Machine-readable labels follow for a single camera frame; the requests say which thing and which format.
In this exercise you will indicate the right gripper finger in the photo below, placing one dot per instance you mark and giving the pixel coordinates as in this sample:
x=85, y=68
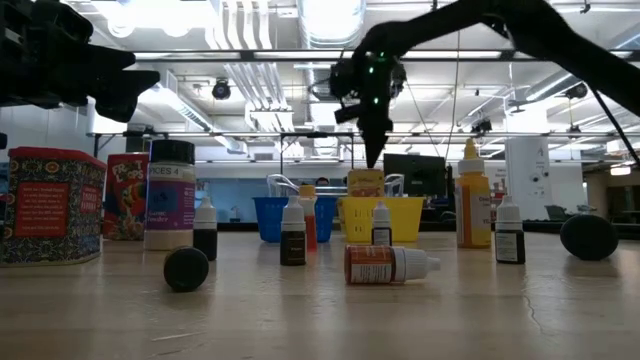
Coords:
x=375, y=137

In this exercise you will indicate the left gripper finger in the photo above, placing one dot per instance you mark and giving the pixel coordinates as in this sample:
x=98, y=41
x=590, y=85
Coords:
x=120, y=92
x=112, y=60

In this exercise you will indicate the dark dropper bottle white label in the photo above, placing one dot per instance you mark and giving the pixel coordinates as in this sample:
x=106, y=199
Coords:
x=381, y=235
x=509, y=245

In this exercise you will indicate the red Froot Loops cereal box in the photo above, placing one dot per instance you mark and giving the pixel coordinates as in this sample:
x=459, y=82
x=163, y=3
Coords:
x=125, y=200

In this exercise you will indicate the small orange bottle yellow cap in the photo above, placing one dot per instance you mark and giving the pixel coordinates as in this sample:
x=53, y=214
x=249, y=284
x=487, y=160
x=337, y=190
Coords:
x=311, y=230

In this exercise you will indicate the tall yellow squeeze bottle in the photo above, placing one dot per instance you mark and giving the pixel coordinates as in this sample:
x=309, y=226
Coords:
x=472, y=210

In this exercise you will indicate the orange-label dropper bottle white cap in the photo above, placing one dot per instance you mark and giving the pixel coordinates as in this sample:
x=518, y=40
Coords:
x=370, y=265

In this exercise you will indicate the garlic powder jar black lid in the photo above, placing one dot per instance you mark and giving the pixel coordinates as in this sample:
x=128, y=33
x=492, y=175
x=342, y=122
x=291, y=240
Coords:
x=170, y=210

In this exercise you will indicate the red-lidded patterned paprika tin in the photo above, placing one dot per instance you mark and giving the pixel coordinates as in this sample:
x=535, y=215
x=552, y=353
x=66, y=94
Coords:
x=50, y=210

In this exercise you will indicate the brown dropper bottle white cap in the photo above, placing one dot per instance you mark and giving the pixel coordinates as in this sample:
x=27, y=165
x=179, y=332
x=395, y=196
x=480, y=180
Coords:
x=293, y=250

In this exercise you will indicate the black dropper bottle white cap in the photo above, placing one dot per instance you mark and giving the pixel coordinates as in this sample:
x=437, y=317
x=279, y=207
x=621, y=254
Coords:
x=205, y=240

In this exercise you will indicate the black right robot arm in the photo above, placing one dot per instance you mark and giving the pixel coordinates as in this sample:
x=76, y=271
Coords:
x=575, y=45

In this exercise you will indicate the clear plastic bin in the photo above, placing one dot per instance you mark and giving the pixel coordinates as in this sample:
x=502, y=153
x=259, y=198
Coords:
x=395, y=181

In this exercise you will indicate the black computer monitor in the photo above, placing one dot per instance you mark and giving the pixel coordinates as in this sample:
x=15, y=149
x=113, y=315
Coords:
x=415, y=175

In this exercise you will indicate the person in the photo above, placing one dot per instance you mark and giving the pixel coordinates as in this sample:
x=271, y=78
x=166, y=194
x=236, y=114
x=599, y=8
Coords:
x=322, y=180

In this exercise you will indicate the yellow plastic basket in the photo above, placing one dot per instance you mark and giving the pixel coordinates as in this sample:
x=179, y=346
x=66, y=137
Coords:
x=360, y=220

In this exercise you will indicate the black overhead rig beam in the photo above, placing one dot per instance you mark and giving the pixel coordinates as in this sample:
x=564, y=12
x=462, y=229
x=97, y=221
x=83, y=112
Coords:
x=275, y=55

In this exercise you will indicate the white ceiling pipe bundle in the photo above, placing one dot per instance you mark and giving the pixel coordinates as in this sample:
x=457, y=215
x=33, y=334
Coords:
x=260, y=85

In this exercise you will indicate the blue plastic basket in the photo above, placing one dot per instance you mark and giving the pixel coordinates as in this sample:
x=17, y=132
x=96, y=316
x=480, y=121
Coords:
x=270, y=220

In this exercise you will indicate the white pillar with signs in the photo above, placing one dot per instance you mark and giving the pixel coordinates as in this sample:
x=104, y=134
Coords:
x=525, y=180

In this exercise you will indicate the grey office chair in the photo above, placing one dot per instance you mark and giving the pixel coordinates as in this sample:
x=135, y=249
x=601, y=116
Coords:
x=556, y=212

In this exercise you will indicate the glowing rectangular lamp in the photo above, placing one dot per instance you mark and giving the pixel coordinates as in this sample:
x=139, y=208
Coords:
x=620, y=170

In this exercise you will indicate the white rectangular ceiling duct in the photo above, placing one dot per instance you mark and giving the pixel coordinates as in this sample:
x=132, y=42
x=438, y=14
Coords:
x=175, y=105

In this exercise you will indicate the silver ceiling air duct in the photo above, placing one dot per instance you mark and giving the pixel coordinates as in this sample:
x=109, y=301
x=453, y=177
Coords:
x=325, y=25

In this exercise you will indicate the black ceiling camera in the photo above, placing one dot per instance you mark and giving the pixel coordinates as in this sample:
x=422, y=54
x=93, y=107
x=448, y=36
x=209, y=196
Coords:
x=577, y=91
x=221, y=91
x=481, y=126

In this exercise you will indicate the black metal table frame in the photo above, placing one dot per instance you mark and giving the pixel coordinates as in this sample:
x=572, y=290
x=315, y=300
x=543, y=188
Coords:
x=540, y=227

